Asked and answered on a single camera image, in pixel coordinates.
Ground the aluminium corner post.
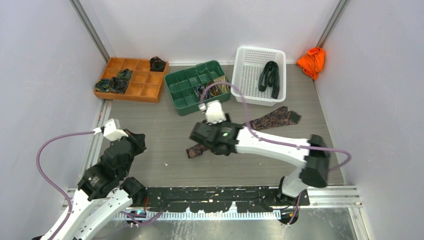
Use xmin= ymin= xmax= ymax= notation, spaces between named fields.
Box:
xmin=69 ymin=0 xmax=110 ymax=63
xmin=316 ymin=0 xmax=350 ymax=48

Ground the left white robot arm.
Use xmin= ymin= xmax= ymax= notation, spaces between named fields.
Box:
xmin=35 ymin=127 xmax=147 ymax=240

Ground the dark green tie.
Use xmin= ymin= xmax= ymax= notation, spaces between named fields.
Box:
xmin=257 ymin=61 xmax=280 ymax=99

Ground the rolled orange brown tie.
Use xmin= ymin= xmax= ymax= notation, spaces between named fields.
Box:
xmin=206 ymin=81 xmax=221 ymax=98

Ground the orange compartment tray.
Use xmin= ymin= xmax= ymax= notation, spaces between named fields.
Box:
xmin=93 ymin=57 xmax=169 ymax=103

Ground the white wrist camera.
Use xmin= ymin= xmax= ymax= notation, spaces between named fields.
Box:
xmin=198 ymin=100 xmax=227 ymax=125
xmin=93 ymin=118 xmax=129 ymax=142

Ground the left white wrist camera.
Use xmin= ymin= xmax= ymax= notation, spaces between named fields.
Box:
xmin=93 ymin=118 xmax=129 ymax=142

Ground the rolled black tie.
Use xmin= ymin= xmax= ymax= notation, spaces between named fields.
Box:
xmin=149 ymin=56 xmax=167 ymax=72

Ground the rolled dark grey tie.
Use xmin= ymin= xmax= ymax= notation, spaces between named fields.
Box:
xmin=108 ymin=77 xmax=129 ymax=94

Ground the rolled colourful striped tie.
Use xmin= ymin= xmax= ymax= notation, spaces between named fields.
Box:
xmin=193 ymin=84 xmax=210 ymax=100

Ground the rolled olive gold tie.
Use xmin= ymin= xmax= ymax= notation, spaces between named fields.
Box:
xmin=213 ymin=75 xmax=231 ymax=94

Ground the brown paisley tie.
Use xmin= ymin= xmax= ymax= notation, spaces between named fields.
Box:
xmin=186 ymin=106 xmax=302 ymax=159

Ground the orange cloth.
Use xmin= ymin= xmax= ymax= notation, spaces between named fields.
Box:
xmin=296 ymin=47 xmax=326 ymax=81

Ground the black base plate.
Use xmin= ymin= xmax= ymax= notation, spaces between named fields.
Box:
xmin=127 ymin=186 xmax=310 ymax=213

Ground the rolled blue green tie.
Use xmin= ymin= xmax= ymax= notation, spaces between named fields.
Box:
xmin=95 ymin=78 xmax=111 ymax=93

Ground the rolled green patterned tie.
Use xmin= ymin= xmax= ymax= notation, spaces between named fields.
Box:
xmin=116 ymin=68 xmax=133 ymax=82

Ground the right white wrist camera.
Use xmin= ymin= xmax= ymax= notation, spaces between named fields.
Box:
xmin=198 ymin=100 xmax=227 ymax=125

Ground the white plastic basket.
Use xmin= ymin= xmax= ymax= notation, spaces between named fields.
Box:
xmin=231 ymin=46 xmax=287 ymax=106

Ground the right aluminium corner post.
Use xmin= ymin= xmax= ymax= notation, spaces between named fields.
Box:
xmin=316 ymin=0 xmax=350 ymax=48

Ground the green compartment tray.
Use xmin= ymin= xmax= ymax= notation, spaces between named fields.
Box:
xmin=164 ymin=60 xmax=226 ymax=116

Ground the aluminium front rail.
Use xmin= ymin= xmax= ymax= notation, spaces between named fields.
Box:
xmin=68 ymin=185 xmax=362 ymax=221

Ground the left aluminium corner post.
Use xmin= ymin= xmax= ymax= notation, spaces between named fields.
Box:
xmin=69 ymin=0 xmax=110 ymax=63

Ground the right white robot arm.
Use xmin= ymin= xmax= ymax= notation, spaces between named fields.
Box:
xmin=189 ymin=121 xmax=330 ymax=206

